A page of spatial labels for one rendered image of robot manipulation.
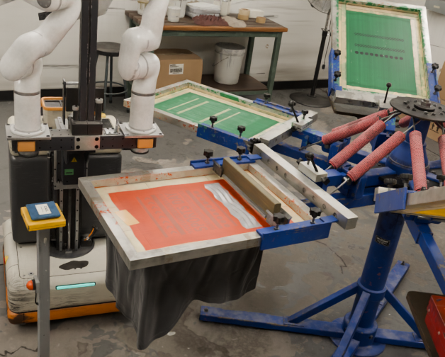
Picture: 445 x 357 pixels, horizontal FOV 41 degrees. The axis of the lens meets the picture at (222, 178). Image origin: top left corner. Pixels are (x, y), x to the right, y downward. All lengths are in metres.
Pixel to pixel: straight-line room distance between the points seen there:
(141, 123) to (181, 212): 0.41
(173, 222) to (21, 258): 1.18
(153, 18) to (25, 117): 0.60
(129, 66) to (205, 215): 0.62
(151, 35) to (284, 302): 1.81
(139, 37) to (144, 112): 0.32
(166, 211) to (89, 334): 1.07
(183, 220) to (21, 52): 0.81
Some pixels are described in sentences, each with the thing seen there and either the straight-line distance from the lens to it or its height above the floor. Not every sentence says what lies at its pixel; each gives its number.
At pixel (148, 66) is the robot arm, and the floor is 1.42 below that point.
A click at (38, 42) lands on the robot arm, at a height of 1.51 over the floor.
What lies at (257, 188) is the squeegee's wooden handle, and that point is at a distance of 2.26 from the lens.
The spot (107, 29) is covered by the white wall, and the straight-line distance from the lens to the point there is 5.99.
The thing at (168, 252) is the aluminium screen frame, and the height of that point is 0.99.
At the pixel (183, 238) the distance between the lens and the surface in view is 2.08.
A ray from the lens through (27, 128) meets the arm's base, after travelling 2.35.
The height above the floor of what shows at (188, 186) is 0.95.
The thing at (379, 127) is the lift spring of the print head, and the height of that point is 1.21.
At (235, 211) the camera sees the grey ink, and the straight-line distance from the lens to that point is 2.28.
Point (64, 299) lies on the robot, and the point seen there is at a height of 0.18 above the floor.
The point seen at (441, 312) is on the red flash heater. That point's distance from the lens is 1.77.
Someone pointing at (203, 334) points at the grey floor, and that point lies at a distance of 3.16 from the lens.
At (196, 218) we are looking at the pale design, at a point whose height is 0.95.
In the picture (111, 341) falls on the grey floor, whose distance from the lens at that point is 3.08.
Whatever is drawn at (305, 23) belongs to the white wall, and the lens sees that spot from 7.05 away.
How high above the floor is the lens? 2.07
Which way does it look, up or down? 26 degrees down
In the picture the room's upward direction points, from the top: 8 degrees clockwise
